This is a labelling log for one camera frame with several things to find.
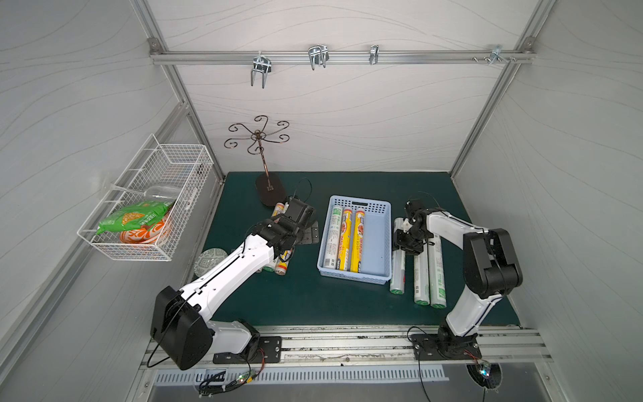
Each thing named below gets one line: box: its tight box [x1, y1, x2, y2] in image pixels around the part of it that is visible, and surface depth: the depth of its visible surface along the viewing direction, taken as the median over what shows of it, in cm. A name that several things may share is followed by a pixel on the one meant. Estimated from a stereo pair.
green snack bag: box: [96, 200, 176, 234], surface depth 56 cm
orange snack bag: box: [119, 217, 165, 244], surface depth 61 cm
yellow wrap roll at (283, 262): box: [274, 246, 295, 276], surface depth 90 cm
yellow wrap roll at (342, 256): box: [335, 207, 353, 272], surface depth 96 cm
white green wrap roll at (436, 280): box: [427, 233, 448, 310], surface depth 86 cm
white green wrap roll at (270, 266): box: [262, 256, 279, 273], surface depth 90 cm
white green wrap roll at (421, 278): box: [413, 243, 431, 306], surface depth 86 cm
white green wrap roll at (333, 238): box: [323, 206, 344, 270], surface depth 95 cm
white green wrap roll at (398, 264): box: [390, 216, 407, 295], surface depth 88 cm
